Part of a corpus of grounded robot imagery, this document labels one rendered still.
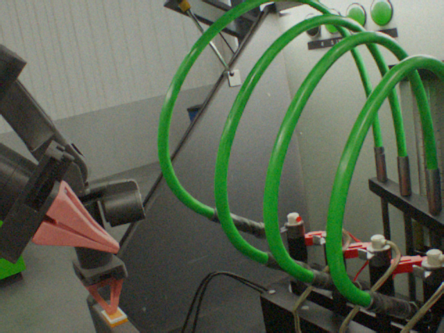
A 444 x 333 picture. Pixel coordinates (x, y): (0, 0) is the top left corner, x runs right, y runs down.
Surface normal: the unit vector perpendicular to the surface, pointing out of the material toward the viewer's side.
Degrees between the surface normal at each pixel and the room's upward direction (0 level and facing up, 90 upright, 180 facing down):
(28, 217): 89
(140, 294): 90
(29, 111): 82
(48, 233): 104
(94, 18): 90
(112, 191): 84
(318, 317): 0
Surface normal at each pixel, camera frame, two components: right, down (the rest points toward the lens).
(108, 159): 0.52, 0.09
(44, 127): 0.11, -0.09
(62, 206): 0.56, 0.32
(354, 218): -0.84, 0.26
